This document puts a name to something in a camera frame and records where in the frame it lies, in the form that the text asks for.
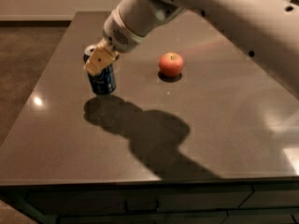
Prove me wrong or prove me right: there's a dark cabinet drawer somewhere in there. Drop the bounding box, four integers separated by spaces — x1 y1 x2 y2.
26 186 252 216

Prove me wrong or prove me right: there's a red apple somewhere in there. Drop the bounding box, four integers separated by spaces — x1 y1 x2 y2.
159 52 184 78

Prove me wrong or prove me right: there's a right cabinet drawer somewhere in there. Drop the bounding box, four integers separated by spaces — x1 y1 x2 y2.
240 183 299 208

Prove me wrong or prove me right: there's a black drawer handle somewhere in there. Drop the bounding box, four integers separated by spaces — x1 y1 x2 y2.
124 200 160 214

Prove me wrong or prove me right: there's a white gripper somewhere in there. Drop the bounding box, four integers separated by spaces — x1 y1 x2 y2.
84 8 145 77

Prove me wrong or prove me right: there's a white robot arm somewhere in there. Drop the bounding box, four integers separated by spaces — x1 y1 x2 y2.
85 0 299 96

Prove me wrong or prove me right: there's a blue pepsi can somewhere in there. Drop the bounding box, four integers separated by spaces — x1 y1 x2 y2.
82 44 117 95

